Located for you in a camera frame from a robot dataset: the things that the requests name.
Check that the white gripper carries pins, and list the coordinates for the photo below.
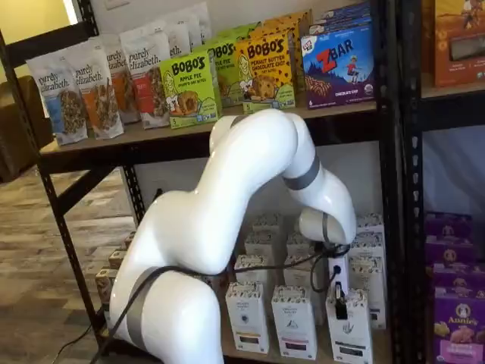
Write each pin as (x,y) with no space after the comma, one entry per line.
(339,275)

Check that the white box green strip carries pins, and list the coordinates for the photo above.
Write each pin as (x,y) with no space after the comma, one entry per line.
(369,244)
(352,333)
(369,280)
(371,223)

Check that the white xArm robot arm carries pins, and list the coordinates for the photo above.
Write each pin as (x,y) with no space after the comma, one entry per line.
(182,227)

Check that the white box orange strip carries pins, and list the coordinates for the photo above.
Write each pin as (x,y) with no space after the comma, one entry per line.
(252,277)
(248,318)
(259,242)
(267,223)

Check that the purple Annie's box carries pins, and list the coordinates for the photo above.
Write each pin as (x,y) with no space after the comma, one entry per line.
(449,225)
(460,282)
(451,252)
(460,330)

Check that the black metal shelf rack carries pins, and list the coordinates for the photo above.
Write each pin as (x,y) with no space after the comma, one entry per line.
(387,151)
(413,159)

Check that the small cracker box brown print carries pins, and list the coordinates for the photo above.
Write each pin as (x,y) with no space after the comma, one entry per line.
(117,258)
(104,284)
(130,239)

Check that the purple ZBar box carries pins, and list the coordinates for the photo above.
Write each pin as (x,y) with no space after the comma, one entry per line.
(341,17)
(337,68)

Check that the yellow Bobo's peanut butter box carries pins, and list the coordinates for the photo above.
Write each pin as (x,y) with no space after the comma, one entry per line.
(295,34)
(265,76)

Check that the green Bobo's apple pie box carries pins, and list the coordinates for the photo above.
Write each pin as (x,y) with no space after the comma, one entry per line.
(227,64)
(189,91)

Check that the orange snack box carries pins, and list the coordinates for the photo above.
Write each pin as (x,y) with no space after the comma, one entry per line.
(458,49)

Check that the white granola bag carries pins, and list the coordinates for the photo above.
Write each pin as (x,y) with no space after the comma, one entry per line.
(199,26)
(178,41)

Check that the granola bag orange label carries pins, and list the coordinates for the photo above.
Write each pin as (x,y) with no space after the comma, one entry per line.
(98,98)
(121,83)

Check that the granola bag blue label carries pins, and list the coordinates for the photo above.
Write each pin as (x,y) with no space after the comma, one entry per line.
(60,102)

